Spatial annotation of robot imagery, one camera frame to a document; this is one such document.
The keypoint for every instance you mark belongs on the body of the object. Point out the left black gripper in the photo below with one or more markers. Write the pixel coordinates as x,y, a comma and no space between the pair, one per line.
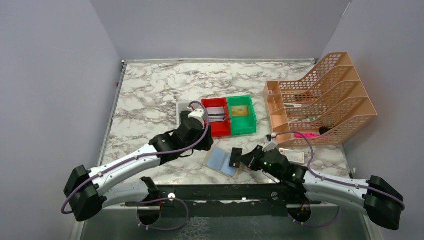
208,141

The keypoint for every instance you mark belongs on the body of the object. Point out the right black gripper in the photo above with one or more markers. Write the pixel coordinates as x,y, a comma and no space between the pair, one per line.
250,159

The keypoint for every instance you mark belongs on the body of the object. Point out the white plastic bin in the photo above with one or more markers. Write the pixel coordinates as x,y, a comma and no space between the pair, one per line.
183,110

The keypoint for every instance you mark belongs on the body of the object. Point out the red plastic bin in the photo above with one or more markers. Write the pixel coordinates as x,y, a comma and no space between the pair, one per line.
222,128

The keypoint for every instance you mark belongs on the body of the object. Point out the beige card holder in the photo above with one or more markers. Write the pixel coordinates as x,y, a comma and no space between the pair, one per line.
219,160

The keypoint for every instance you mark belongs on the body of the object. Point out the green plastic bin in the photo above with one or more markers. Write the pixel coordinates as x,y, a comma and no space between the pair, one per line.
242,125

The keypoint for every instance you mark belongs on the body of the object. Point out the gold credit card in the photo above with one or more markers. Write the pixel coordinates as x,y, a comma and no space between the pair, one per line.
239,110

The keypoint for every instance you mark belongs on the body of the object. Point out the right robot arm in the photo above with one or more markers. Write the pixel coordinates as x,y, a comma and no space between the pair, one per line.
374,197

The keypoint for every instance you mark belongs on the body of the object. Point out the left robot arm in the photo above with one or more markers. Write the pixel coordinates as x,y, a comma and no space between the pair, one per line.
160,150

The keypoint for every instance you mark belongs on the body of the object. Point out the white card stack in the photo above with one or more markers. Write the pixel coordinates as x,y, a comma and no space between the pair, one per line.
216,114

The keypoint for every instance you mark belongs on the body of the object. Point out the small white red box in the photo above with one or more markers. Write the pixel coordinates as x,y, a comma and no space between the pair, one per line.
293,156

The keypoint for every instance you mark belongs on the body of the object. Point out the pink highlighter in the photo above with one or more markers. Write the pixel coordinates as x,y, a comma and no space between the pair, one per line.
306,135

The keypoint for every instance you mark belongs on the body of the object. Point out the green white pen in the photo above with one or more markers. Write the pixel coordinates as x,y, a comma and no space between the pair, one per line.
308,118

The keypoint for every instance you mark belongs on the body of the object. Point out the orange mesh file organizer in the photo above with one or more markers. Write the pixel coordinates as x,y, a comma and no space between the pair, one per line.
332,90

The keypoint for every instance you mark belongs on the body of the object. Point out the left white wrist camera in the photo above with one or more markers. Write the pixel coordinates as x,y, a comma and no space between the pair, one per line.
198,115

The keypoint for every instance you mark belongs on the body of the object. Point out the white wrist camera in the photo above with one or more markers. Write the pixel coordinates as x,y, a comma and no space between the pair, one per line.
198,115
271,142

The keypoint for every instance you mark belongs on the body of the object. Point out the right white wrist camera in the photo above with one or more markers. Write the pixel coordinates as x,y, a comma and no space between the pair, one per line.
271,142

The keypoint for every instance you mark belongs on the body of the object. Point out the aluminium frame rail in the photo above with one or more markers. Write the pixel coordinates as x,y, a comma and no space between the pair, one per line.
91,198

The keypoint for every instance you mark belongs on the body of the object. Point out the black mounting rail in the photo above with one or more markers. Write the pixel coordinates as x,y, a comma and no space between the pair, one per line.
153,202

